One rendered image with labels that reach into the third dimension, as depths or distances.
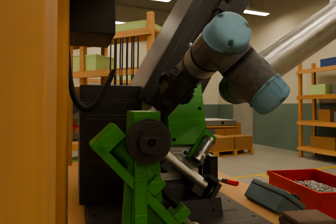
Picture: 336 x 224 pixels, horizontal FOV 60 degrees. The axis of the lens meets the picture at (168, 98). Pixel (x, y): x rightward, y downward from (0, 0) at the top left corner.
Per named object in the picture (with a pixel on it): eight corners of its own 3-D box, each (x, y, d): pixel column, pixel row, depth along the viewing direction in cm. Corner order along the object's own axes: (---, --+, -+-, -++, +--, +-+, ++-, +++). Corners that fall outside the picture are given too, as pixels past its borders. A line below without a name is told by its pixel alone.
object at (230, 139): (231, 149, 794) (231, 122, 796) (253, 153, 724) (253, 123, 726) (195, 152, 734) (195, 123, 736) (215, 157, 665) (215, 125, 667)
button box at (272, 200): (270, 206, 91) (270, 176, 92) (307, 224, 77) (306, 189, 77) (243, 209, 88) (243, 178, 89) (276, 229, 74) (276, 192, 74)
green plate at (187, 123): (197, 147, 90) (190, 83, 96) (208, 143, 83) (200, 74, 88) (161, 149, 87) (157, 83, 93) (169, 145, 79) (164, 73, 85)
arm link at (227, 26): (239, 60, 47) (203, 22, 48) (211, 83, 57) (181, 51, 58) (265, 34, 51) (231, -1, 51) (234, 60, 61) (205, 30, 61)
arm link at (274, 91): (276, 91, 62) (240, 54, 62) (301, 87, 50) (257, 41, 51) (249, 117, 61) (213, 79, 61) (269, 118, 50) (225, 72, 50)
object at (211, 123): (215, 125, 117) (215, 118, 117) (236, 128, 101) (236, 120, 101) (117, 128, 105) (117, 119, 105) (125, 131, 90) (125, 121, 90)
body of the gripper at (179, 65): (202, 80, 76) (224, 61, 65) (183, 102, 73) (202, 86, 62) (181, 60, 76) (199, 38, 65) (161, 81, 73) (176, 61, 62)
